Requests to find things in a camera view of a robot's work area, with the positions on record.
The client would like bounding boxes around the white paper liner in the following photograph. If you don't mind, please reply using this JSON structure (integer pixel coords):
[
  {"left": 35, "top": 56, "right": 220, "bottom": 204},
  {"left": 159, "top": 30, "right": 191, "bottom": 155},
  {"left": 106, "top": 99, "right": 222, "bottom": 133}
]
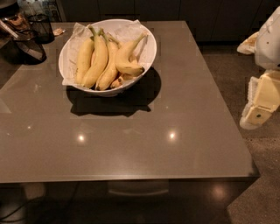
[{"left": 59, "top": 19, "right": 156, "bottom": 93}]

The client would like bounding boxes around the black floor cable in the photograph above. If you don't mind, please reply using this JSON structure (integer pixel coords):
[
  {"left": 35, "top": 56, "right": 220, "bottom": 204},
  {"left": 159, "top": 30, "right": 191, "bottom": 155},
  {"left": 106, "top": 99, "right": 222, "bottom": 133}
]
[{"left": 0, "top": 195, "right": 45, "bottom": 222}]

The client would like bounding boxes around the dark appliance with jar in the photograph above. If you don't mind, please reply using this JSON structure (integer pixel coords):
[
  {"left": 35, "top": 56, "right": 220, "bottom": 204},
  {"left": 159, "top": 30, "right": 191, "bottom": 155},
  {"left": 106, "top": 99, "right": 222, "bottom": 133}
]
[{"left": 0, "top": 0, "right": 32, "bottom": 41}]

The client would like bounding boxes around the leftmost yellow banana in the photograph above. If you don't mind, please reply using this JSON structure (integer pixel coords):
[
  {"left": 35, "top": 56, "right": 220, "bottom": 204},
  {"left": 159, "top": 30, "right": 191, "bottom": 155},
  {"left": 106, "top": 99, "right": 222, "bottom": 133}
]
[{"left": 75, "top": 38, "right": 95, "bottom": 84}]

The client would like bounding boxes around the black mesh cup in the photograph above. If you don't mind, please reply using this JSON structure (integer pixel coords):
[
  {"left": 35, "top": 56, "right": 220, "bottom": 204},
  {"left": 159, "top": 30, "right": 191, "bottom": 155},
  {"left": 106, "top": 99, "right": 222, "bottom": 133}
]
[{"left": 28, "top": 14, "right": 54, "bottom": 44}]

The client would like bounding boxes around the curved yellow banana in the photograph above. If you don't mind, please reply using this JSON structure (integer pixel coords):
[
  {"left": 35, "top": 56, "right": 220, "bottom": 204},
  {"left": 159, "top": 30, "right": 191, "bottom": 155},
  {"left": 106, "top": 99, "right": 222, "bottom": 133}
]
[{"left": 115, "top": 33, "right": 146, "bottom": 76}]

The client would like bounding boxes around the long yellow banana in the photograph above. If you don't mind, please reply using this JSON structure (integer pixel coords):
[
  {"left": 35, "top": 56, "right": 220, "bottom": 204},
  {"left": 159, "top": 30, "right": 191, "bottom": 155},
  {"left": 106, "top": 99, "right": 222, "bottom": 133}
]
[{"left": 81, "top": 25, "right": 108, "bottom": 88}]

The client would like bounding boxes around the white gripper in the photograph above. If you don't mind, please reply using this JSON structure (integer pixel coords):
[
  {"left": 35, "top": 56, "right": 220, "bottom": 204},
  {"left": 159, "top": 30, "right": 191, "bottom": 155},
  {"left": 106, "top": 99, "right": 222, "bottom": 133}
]
[{"left": 237, "top": 31, "right": 280, "bottom": 130}]

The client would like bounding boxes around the white bowl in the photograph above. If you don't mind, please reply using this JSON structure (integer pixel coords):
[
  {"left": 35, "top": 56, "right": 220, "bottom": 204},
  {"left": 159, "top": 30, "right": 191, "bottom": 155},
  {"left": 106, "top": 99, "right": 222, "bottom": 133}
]
[{"left": 59, "top": 19, "right": 157, "bottom": 97}]

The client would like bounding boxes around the small wrapped snack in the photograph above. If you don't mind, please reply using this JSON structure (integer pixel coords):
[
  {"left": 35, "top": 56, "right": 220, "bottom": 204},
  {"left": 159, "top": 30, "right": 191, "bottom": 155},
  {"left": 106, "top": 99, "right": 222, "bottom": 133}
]
[{"left": 53, "top": 28, "right": 65, "bottom": 37}]

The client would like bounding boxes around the small bottom banana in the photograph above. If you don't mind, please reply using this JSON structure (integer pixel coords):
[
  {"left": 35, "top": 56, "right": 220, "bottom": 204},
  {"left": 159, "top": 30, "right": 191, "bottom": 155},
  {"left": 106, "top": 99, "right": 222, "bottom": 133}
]
[{"left": 110, "top": 73, "right": 133, "bottom": 89}]

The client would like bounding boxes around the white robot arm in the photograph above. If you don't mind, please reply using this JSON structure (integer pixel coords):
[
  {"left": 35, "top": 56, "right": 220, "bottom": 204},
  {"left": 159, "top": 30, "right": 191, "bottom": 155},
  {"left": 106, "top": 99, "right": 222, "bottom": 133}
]
[{"left": 237, "top": 6, "right": 280, "bottom": 130}]

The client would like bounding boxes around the black mesh tray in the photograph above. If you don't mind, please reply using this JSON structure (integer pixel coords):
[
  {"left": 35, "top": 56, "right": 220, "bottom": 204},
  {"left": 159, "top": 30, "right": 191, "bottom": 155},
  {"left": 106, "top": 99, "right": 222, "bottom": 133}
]
[{"left": 13, "top": 31, "right": 46, "bottom": 65}]

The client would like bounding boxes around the middle yellow banana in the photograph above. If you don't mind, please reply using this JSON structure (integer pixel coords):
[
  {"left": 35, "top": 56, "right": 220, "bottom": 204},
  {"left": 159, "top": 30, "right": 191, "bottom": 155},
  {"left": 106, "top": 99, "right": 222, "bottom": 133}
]
[{"left": 95, "top": 32, "right": 118, "bottom": 91}]

